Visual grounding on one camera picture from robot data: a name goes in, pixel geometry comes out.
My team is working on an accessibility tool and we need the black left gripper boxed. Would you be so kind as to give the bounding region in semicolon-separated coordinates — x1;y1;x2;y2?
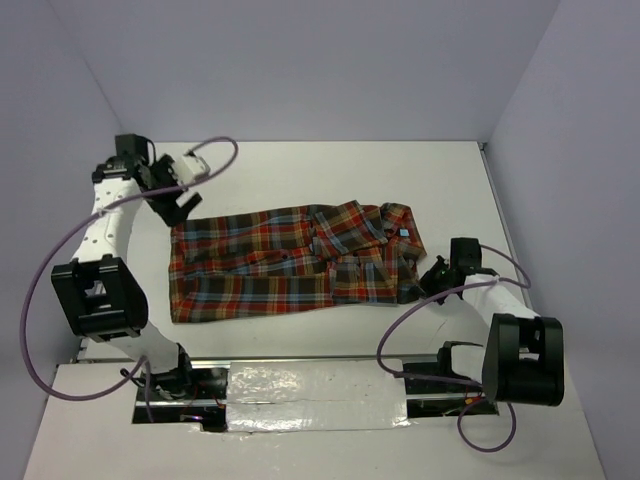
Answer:
145;156;202;228

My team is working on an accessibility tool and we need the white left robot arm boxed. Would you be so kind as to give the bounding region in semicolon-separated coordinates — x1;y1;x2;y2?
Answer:
51;134;210;399

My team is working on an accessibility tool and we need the aluminium table frame rail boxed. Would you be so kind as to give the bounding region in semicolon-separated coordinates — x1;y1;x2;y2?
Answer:
478;142;544;308

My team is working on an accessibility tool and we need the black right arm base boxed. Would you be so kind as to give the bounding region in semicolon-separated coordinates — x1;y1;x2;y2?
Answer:
402;341;483;399

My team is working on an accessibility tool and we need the glossy white tape patch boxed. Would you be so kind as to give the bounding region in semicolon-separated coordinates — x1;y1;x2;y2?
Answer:
226;360;410;433

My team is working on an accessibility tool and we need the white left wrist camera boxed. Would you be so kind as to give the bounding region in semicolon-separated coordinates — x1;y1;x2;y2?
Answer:
172;155;211;185

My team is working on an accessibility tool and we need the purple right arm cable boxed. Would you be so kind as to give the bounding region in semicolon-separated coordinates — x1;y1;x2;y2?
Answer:
375;244;532;453

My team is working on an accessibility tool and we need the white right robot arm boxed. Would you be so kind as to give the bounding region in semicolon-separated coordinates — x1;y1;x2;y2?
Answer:
401;237;565;407

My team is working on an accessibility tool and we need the plaid long sleeve shirt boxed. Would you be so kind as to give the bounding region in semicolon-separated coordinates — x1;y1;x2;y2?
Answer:
168;200;426;324

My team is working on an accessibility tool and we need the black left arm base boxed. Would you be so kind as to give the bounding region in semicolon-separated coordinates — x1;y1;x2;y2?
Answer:
149;348;228;401

